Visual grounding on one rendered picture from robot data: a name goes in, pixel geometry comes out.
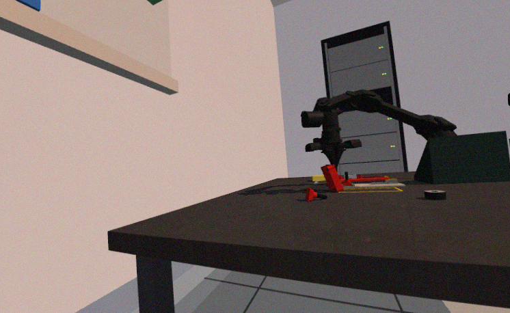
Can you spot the yellow flat block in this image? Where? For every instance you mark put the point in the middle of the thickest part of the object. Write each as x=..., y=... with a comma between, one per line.
x=319, y=178

